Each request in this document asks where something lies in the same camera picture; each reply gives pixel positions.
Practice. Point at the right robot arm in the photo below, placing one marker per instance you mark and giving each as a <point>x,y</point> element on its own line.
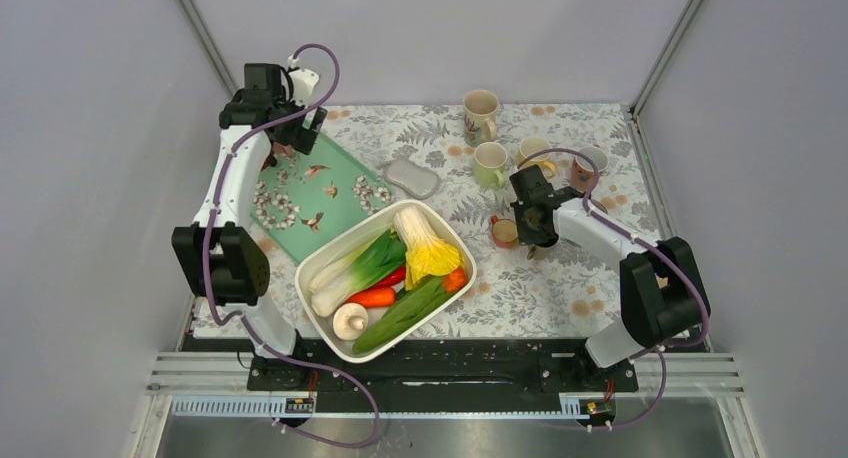
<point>660,289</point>

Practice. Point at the floral tablecloth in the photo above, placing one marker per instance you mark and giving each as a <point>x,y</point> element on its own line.
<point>565,293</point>

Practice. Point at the brown small cup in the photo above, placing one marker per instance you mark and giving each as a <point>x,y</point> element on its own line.
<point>537,253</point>

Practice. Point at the light green mug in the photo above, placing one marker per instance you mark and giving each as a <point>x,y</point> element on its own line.
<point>490,161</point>

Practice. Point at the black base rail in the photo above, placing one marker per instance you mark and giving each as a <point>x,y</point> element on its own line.
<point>548,365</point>

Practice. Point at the white mushroom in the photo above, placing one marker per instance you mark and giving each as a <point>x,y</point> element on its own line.
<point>350,321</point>

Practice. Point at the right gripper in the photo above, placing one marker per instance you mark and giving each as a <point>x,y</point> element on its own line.
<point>526,237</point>

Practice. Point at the peach floral mug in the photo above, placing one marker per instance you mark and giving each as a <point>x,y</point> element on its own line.
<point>587,167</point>

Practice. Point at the yellow mug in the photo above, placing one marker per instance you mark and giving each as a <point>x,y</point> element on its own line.
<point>535,151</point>

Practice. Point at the white rectangular basin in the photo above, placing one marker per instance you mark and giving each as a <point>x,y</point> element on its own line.
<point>360,235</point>

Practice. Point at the cream floral mug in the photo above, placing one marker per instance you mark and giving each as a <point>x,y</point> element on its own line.
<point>480,110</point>

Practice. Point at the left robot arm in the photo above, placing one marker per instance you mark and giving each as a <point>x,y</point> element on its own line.
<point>220,260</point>

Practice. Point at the napa cabbage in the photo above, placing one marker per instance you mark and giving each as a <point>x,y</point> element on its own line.
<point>426,253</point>

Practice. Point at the orange carrot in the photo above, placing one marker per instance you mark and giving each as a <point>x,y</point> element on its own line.
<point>374,298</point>

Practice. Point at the bok choy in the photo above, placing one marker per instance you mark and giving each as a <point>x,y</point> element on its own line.
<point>355,272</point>

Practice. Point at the pink tall cup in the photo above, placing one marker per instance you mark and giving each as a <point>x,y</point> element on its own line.
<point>285,150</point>

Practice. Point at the red mug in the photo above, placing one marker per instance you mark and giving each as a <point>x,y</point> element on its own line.
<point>270,162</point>

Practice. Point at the grey sponge pad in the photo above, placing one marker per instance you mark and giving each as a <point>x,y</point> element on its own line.
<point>418,182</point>

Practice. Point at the small orange mug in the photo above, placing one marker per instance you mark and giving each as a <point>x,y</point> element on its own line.
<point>504,232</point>

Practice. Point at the red chili pepper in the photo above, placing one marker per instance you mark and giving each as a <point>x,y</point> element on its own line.
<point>395,277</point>

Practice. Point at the green floral tray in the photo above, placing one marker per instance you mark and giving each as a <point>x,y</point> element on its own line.
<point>305,201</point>

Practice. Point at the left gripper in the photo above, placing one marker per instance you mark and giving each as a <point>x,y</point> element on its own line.
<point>300,137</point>

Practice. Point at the purple mug black handle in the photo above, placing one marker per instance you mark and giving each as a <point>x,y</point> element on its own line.
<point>598,206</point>

